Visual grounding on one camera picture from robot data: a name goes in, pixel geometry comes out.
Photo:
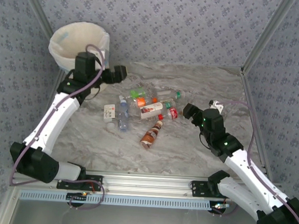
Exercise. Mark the metal trough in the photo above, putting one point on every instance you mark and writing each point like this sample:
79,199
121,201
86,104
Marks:
142,220

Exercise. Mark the tea bottle white red label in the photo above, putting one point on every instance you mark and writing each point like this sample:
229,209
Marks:
150,110

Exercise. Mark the small black control board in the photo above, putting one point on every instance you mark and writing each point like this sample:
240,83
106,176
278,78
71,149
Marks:
218,207
77,197

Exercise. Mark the clear bottle orange label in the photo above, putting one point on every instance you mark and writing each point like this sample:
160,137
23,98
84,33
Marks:
141,103

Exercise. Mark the brown drink bottle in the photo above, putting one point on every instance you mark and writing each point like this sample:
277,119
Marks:
150,136

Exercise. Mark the aluminium frame post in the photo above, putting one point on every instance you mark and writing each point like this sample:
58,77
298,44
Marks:
268,35
37,7

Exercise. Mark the clear bottle white label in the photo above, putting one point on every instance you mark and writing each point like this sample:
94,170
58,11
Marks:
109,112

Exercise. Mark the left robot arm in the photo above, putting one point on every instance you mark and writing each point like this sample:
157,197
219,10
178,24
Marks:
63,117

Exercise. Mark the clear tea bottle green neck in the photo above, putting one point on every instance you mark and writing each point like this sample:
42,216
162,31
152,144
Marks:
169,94

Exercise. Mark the clear blue-tinted water bottle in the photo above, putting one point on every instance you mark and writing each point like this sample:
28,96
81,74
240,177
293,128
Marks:
123,116

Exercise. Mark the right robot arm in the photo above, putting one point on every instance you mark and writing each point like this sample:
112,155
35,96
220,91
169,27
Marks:
235,196

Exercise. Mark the clear bottle green label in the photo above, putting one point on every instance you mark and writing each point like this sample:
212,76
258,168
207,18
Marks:
138,94

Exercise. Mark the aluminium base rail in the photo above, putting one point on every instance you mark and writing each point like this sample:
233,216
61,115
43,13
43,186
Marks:
145,185

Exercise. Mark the cream waste bin with liner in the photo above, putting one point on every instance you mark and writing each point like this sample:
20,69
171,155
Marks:
67,41

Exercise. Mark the clear bottle red label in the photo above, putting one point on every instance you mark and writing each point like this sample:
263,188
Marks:
173,113

